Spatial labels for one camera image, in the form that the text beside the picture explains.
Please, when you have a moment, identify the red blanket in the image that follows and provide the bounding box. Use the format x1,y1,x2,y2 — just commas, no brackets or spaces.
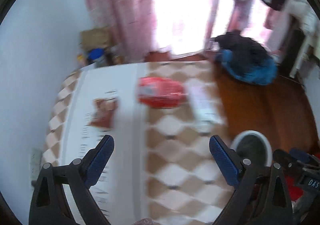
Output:
285,175,303,201

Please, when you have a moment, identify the white round trash bin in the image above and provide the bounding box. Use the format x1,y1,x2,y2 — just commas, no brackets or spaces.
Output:
231,130,273,167

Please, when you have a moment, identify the checkered printed tablecloth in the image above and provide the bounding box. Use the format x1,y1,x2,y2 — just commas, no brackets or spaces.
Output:
43,61,233,224

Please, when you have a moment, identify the blue black clothes pile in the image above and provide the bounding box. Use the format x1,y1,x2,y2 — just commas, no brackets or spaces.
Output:
214,31,278,85

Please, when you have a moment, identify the long white paper box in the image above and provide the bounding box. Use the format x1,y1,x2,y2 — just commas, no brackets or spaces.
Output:
184,78,225,131

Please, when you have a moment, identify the red soda can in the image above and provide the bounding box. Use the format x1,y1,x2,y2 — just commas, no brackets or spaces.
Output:
137,77,187,109

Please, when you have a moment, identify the brown cardboard box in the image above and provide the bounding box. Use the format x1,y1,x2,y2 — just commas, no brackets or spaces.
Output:
80,27,114,52

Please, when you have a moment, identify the brown snack wrapper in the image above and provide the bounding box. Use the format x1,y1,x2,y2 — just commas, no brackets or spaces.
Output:
88,97,118,129

